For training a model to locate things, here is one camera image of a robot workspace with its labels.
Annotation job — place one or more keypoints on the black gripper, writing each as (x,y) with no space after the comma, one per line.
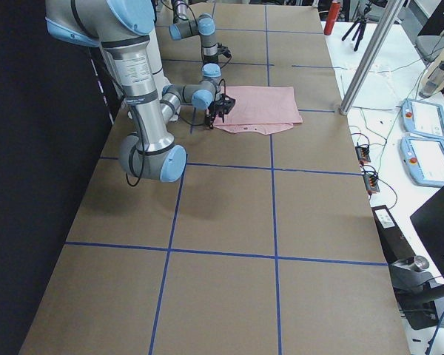
(215,109)

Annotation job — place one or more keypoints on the pink snoopy t-shirt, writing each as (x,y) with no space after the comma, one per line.
(264,110)

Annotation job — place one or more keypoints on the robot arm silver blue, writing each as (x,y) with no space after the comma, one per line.
(125,32)
(186,25)

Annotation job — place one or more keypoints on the brown paper table cover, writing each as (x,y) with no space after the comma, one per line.
(266,245)

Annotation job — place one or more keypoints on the small orange circuit board far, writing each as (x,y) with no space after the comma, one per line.
(362,153)

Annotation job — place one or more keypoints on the small orange circuit board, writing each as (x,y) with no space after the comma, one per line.
(362,153)
(370,179)

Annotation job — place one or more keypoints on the red cylinder bottle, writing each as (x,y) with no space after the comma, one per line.
(333,13)

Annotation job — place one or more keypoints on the small orange circuit board near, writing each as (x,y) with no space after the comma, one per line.
(370,179)

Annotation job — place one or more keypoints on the black tripod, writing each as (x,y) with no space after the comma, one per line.
(359,25)

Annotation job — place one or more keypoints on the far teach pendant tablet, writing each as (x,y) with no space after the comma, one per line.
(423,118)

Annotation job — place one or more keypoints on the teach pendant tablet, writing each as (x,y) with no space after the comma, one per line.
(424,160)
(423,118)

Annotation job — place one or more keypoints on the near teach pendant tablet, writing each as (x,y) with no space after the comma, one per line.
(424,160)

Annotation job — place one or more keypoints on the black power adapter box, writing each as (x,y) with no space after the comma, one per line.
(394,244)

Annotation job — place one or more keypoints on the black monitor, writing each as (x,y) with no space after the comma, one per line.
(428,222)

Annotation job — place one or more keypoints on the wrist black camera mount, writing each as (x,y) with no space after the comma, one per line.
(224,51)
(225,104)

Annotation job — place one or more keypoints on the aluminium frame post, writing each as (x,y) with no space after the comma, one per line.
(379,36)

